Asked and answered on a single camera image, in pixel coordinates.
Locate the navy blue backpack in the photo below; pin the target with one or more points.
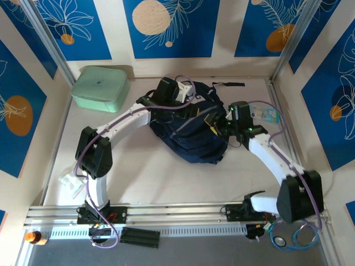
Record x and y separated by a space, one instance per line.
194 144

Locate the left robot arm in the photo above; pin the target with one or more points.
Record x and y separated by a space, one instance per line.
94 155

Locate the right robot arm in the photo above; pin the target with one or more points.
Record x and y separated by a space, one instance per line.
277 160

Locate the light blue tissue pack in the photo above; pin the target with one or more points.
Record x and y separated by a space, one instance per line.
267 115

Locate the blue poster with cream circle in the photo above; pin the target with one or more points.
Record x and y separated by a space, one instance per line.
194 41

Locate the mint green zip case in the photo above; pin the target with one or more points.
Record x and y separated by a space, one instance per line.
100 86

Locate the blue poster with white flower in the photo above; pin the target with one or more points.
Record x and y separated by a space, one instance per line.
83 47
319 124

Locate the blue stethoscope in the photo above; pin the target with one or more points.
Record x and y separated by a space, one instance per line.
278 241

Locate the black ribbed block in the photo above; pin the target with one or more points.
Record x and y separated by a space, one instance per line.
141 237

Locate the clear plastic packet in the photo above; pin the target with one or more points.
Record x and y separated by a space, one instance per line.
69 184

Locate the orange pill bottle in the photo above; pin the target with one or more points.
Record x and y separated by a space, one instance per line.
34 238

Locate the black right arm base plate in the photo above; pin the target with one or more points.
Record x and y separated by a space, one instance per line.
233 212

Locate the aluminium mounting rail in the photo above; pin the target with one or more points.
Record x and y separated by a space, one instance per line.
180 213

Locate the aluminium frame post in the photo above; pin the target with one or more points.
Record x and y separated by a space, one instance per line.
294 41
51 44

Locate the narrow blue wall poster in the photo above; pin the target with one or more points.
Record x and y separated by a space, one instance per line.
310 36
34 41

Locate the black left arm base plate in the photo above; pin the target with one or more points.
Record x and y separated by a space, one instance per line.
119 214

